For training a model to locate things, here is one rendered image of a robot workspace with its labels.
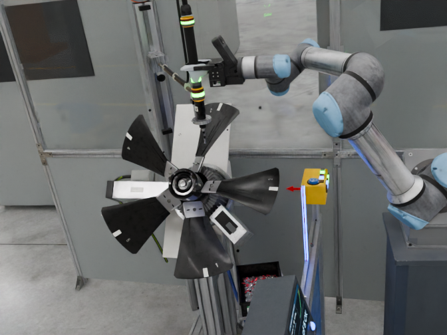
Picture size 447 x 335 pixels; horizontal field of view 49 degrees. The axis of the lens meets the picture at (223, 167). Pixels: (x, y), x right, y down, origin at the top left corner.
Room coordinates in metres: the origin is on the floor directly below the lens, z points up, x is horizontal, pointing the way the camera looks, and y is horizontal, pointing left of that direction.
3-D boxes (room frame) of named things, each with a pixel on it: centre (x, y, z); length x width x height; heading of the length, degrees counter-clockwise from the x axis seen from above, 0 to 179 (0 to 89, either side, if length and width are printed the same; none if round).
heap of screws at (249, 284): (1.45, -0.08, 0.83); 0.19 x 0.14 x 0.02; 178
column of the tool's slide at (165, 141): (2.36, 0.27, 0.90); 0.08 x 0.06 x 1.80; 107
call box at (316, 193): (1.84, -0.38, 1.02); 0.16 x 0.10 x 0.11; 162
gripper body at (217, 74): (1.64, -0.05, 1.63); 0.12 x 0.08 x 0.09; 72
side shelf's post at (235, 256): (2.23, 0.00, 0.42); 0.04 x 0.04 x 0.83; 72
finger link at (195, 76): (1.64, 0.06, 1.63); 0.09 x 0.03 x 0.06; 84
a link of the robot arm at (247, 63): (1.62, -0.13, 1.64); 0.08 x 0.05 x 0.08; 162
